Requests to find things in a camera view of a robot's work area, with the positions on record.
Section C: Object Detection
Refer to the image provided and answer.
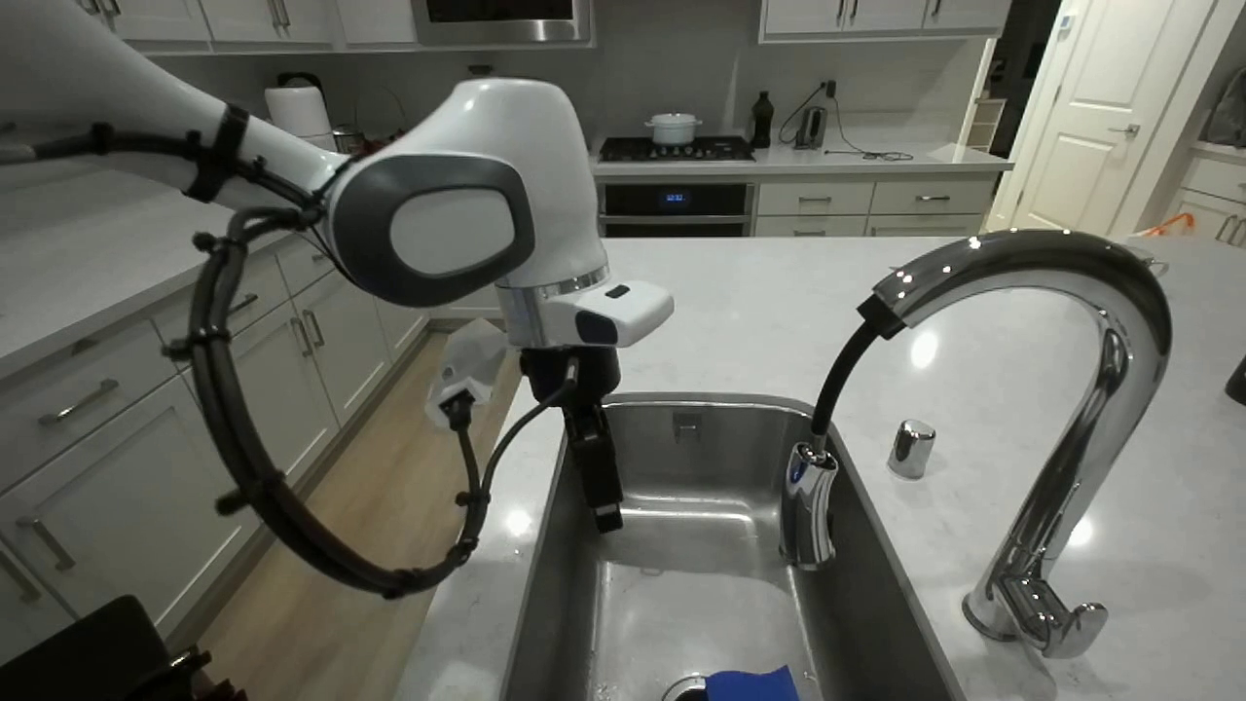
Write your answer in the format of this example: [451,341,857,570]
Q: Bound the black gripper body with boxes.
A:
[516,348,622,420]

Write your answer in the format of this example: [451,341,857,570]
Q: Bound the chrome pull-out faucet head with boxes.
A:
[779,432,843,577]

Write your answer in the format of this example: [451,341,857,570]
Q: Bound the black faucet hose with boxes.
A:
[809,317,887,451]

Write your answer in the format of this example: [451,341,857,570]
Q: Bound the chrome gooseneck faucet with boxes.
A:
[857,230,1175,660]

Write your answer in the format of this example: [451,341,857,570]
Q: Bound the stainless steel sink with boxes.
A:
[497,391,969,701]

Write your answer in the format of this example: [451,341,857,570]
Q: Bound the built-in black oven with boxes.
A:
[594,174,755,242]

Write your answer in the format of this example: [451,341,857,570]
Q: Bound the round sink drain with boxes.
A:
[659,665,730,701]

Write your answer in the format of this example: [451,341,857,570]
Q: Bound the blue tape strip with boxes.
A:
[698,661,803,701]

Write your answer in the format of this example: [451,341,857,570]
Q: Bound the black gas cooktop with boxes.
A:
[594,132,755,167]

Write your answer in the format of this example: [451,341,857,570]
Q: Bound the white cooking pot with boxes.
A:
[641,111,704,147]

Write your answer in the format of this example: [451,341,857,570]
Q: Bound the round chrome deck cap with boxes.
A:
[887,416,942,485]

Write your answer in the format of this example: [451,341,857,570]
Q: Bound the dark bottle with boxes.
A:
[746,89,779,152]

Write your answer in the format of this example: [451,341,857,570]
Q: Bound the white drawer cabinets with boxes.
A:
[750,173,995,242]

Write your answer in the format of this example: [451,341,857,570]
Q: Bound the black countertop appliance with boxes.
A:
[782,78,840,152]

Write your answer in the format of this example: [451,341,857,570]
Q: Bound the built-in microwave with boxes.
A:
[407,0,599,51]

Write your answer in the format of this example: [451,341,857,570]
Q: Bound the white paper towel roll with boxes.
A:
[266,76,337,152]

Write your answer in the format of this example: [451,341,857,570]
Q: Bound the white base cabinets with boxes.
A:
[0,230,430,665]

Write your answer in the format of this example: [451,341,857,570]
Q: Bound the black stand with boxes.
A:
[0,594,216,701]

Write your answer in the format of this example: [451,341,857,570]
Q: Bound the white panel door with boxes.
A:
[983,0,1223,238]

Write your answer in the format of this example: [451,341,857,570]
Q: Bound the orange object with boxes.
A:
[1136,206,1203,246]

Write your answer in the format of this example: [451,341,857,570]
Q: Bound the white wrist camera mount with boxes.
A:
[430,322,515,439]

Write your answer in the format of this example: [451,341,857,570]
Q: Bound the black cable bundle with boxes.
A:
[0,116,580,605]

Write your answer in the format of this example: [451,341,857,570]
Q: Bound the white wall cabinets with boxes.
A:
[75,0,419,55]
[755,0,1011,45]

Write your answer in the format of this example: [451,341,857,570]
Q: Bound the chrome faucet lever handle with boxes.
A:
[1023,577,1113,661]

